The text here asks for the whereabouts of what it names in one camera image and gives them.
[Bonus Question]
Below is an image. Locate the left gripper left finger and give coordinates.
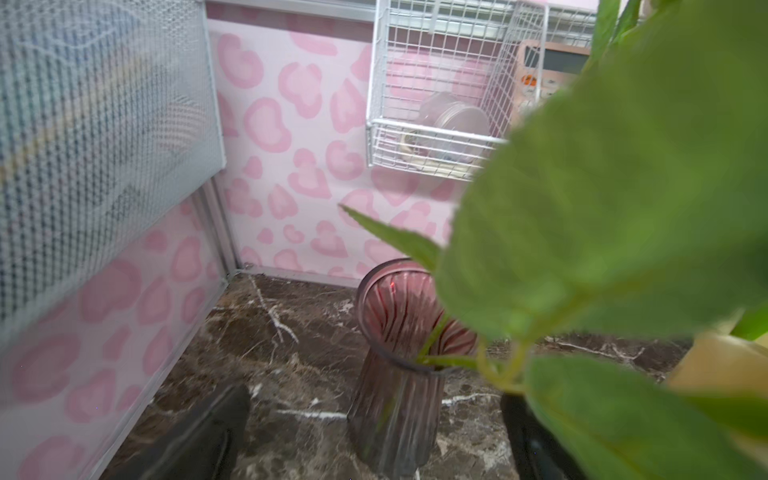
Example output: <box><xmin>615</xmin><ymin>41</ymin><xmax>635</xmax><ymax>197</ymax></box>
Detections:
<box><xmin>111</xmin><ymin>382</ymin><xmax>251</xmax><ymax>480</ymax></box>

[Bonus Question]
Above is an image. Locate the yellow flared vase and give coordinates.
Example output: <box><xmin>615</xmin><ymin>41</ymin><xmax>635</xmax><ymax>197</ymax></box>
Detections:
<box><xmin>662</xmin><ymin>332</ymin><xmax>768</xmax><ymax>469</ymax></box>

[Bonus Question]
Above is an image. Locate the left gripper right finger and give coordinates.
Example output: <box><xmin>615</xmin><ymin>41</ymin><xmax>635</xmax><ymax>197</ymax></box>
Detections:
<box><xmin>500</xmin><ymin>394</ymin><xmax>587</xmax><ymax>480</ymax></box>

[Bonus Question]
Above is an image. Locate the cream rose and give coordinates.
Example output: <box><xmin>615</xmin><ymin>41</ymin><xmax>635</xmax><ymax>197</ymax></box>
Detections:
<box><xmin>351</xmin><ymin>1</ymin><xmax>767</xmax><ymax>479</ymax></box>

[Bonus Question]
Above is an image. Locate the clear wall shelf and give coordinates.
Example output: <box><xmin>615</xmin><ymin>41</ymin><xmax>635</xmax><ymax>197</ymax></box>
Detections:
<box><xmin>366</xmin><ymin>1</ymin><xmax>598</xmax><ymax>180</ymax></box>

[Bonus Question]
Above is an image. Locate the white calculator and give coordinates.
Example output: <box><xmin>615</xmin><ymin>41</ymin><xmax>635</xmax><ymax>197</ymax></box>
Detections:
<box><xmin>510</xmin><ymin>40</ymin><xmax>590</xmax><ymax>124</ymax></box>

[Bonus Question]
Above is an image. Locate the white wire basket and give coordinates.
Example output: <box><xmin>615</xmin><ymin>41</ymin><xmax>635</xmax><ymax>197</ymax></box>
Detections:
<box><xmin>1</xmin><ymin>1</ymin><xmax>225</xmax><ymax>345</ymax></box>

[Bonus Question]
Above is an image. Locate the small glass jar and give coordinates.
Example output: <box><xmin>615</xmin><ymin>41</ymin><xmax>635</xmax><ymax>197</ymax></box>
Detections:
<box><xmin>404</xmin><ymin>92</ymin><xmax>490</xmax><ymax>164</ymax></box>

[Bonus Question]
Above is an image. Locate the dark red glass vase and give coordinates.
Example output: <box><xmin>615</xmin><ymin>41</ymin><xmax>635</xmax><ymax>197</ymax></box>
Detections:
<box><xmin>347</xmin><ymin>258</ymin><xmax>454</xmax><ymax>479</ymax></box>

